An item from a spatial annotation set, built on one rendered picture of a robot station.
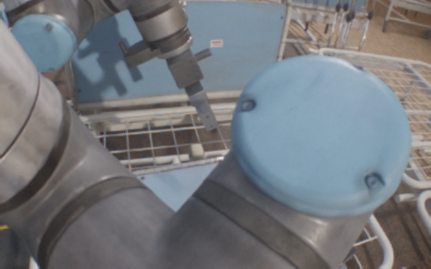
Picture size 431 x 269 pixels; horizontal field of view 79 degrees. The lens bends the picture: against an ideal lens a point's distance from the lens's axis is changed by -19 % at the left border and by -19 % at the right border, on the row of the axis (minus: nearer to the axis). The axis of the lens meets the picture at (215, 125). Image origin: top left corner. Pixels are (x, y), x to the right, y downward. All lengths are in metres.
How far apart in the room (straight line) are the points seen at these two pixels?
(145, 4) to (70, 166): 0.38
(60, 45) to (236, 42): 0.72
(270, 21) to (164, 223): 0.94
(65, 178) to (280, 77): 0.12
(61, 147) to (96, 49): 0.83
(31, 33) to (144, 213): 0.32
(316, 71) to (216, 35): 0.86
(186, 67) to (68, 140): 0.39
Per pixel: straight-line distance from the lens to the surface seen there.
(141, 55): 0.56
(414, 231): 1.73
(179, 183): 0.76
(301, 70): 0.16
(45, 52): 0.44
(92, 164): 0.19
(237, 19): 1.01
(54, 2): 0.44
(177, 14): 0.54
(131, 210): 0.16
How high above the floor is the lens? 1.15
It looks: 40 degrees down
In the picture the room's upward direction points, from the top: 7 degrees clockwise
